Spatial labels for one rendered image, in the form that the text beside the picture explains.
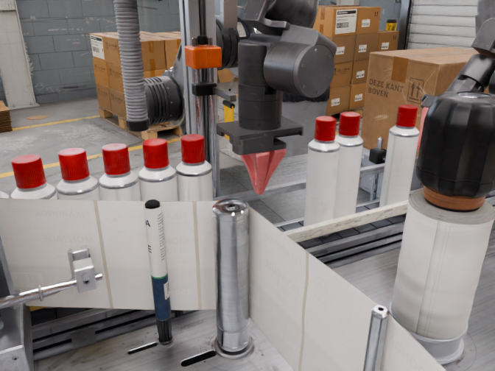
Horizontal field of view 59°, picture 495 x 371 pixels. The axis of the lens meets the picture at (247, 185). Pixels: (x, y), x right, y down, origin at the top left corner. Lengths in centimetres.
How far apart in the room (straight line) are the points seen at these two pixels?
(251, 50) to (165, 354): 37
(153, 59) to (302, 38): 359
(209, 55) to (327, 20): 378
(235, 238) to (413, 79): 82
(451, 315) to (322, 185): 30
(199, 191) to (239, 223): 19
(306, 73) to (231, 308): 27
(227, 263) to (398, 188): 47
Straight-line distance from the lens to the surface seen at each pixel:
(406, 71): 119
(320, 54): 50
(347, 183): 76
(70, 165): 58
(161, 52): 409
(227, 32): 128
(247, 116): 56
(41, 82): 612
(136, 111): 67
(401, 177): 84
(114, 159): 58
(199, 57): 66
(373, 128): 129
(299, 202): 100
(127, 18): 66
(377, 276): 69
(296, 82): 48
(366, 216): 79
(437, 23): 550
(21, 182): 59
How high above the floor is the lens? 127
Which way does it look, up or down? 24 degrees down
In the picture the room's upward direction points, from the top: straight up
